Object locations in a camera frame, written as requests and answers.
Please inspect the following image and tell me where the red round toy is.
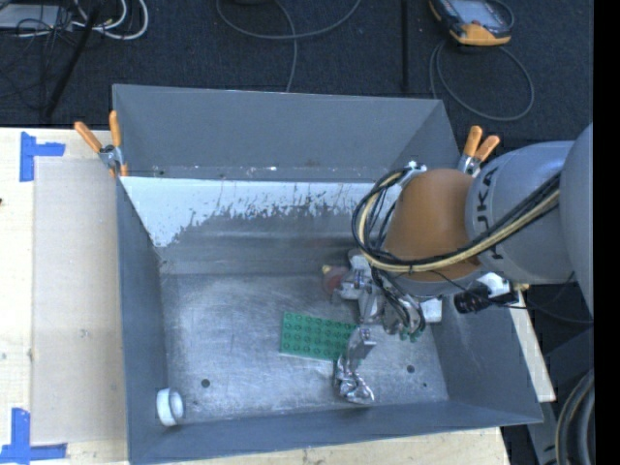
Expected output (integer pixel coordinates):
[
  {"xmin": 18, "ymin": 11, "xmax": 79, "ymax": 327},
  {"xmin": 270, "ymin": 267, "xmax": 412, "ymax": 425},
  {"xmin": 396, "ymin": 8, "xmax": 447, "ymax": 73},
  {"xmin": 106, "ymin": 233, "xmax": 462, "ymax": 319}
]
[{"xmin": 321, "ymin": 263, "xmax": 349, "ymax": 295}]

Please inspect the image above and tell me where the black cylinder on white bracket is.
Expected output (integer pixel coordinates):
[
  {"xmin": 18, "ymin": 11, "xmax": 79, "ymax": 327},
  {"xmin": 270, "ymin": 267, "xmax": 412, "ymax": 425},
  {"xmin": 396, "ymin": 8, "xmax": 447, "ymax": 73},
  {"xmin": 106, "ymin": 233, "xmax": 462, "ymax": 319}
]
[{"xmin": 453, "ymin": 272, "xmax": 525, "ymax": 316}]

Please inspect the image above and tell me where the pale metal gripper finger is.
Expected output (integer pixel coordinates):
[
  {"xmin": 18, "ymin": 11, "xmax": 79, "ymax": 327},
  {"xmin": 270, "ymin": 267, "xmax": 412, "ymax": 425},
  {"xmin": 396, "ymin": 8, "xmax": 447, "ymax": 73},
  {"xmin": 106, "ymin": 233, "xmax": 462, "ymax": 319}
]
[{"xmin": 345, "ymin": 325, "xmax": 379, "ymax": 371}]

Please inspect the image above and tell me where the dark green flat block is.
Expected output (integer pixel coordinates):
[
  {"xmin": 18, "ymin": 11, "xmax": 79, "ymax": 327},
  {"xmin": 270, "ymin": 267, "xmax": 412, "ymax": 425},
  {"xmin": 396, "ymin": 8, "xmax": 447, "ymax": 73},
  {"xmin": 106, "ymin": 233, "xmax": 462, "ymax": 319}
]
[{"xmin": 279, "ymin": 311, "xmax": 360, "ymax": 362}]

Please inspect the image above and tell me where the grey metal bin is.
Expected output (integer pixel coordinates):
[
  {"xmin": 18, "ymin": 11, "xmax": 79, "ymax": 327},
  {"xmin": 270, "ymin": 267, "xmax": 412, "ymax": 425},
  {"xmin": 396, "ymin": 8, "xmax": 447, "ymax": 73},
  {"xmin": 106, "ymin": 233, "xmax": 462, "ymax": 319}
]
[{"xmin": 111, "ymin": 83, "xmax": 544, "ymax": 465}]

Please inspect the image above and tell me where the pale wood flat board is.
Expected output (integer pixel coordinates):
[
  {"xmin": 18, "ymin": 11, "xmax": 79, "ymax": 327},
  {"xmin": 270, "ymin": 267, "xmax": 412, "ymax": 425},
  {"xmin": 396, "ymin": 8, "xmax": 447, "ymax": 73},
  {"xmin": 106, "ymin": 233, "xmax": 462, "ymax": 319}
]
[{"xmin": 29, "ymin": 156, "xmax": 130, "ymax": 448}]

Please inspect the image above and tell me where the white ring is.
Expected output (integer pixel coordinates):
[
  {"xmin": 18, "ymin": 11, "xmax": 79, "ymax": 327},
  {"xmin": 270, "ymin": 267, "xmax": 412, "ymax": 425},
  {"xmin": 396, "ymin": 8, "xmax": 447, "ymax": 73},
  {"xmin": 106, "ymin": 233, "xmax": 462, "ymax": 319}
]
[{"xmin": 155, "ymin": 387, "xmax": 187, "ymax": 427}]

